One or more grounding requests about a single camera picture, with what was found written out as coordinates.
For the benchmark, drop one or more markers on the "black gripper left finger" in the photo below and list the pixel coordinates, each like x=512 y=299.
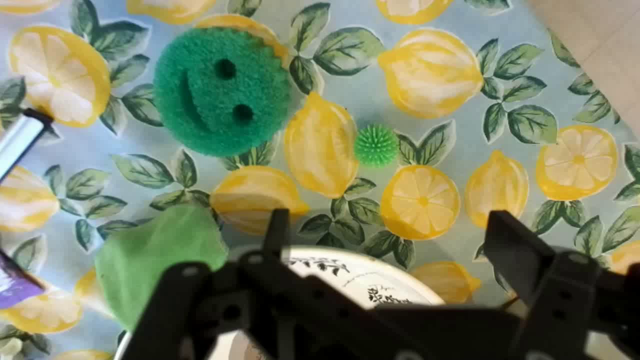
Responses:
x=263 y=271

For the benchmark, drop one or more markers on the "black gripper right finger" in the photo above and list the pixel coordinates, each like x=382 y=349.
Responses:
x=543 y=277

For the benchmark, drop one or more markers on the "green cloth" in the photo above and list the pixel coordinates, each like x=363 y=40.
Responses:
x=132 y=260

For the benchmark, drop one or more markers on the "white floral plate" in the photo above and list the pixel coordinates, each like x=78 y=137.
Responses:
x=364 y=280

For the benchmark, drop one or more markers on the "small green spiky ball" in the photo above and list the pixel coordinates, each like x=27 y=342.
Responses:
x=374 y=145

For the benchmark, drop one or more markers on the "lemon print tablecloth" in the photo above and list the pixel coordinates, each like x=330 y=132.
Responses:
x=488 y=106

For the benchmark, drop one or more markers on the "green smiley sponge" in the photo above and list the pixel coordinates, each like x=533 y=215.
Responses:
x=220 y=91

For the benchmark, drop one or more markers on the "purple package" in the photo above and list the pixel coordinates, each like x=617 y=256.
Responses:
x=15 y=282

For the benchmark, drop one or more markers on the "silver metal bar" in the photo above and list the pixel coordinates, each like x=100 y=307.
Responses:
x=20 y=137

